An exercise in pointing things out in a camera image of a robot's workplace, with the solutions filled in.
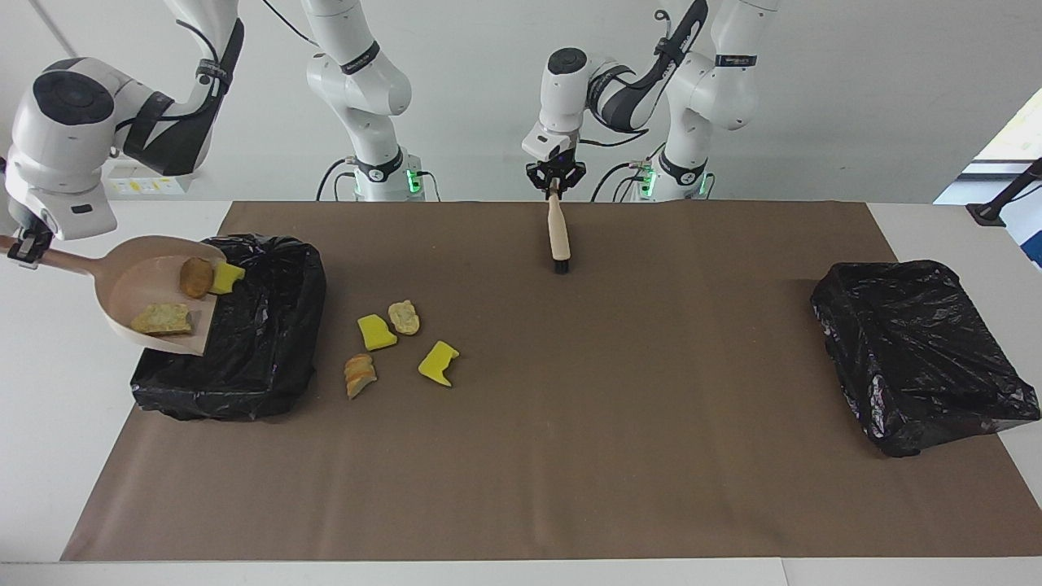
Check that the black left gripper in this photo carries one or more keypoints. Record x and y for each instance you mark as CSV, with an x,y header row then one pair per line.
x,y
555,165

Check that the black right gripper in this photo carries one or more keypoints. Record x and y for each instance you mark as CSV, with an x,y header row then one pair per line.
x,y
21,226

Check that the pink plastic dustpan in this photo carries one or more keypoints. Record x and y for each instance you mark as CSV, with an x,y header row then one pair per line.
x,y
138,277

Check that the pale crusty bread chunk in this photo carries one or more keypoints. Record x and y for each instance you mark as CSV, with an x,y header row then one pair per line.
x,y
163,319

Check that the golden brown bread roll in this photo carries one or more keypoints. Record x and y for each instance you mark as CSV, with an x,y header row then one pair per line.
x,y
196,277

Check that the pale biscuit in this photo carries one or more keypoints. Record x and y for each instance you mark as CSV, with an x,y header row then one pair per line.
x,y
404,317

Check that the small yellow sponge piece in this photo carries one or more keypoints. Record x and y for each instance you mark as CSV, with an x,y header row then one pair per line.
x,y
228,278

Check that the yellow notched sponge piece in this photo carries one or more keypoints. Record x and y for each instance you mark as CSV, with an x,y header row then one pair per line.
x,y
436,363

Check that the yellow trapezoid sponge piece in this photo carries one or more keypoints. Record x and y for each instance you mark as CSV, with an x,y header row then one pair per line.
x,y
376,332

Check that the sliced toasted bread piece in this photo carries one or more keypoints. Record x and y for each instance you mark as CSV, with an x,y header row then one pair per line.
x,y
359,376

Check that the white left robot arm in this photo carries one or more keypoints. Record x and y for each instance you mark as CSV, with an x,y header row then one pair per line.
x,y
716,89

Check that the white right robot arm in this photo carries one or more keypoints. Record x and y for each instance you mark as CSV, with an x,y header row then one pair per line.
x,y
57,155

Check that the black bag lined bin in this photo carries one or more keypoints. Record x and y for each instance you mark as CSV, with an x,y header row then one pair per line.
x,y
912,350
269,342

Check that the brown table mat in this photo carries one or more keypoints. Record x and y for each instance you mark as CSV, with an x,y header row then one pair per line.
x,y
521,505

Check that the bright window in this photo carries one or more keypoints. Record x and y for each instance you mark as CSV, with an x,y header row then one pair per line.
x,y
1017,138

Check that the white wall socket box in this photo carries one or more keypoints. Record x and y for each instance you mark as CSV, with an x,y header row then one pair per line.
x,y
138,185

